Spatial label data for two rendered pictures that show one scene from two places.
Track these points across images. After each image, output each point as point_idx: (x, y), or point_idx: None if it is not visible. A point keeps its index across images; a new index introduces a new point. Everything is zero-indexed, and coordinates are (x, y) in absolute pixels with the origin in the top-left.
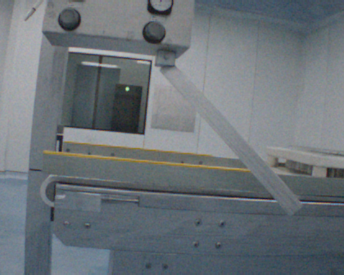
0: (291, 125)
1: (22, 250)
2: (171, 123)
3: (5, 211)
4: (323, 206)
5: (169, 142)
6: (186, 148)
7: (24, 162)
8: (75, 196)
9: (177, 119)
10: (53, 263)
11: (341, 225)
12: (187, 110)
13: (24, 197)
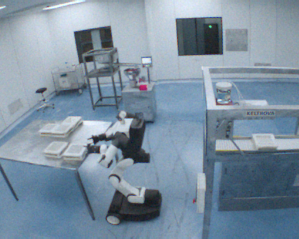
0: (297, 43)
1: (181, 129)
2: (235, 48)
3: (167, 108)
4: (256, 154)
5: (235, 56)
6: (244, 59)
7: (166, 75)
8: (216, 156)
9: (238, 45)
10: (195, 134)
11: (260, 156)
12: (243, 40)
13: (172, 97)
